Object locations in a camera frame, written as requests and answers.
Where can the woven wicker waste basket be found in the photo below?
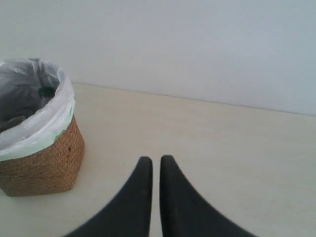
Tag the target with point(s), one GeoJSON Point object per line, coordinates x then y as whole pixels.
{"type": "Point", "coordinates": [52, 170]}

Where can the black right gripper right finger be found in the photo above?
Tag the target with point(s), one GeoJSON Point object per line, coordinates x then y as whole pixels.
{"type": "Point", "coordinates": [184, 212]}

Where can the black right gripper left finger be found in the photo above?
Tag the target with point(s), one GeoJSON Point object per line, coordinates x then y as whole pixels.
{"type": "Point", "coordinates": [128, 214]}

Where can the white plastic bin liner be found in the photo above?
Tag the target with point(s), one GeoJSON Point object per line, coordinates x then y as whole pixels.
{"type": "Point", "coordinates": [37, 103]}

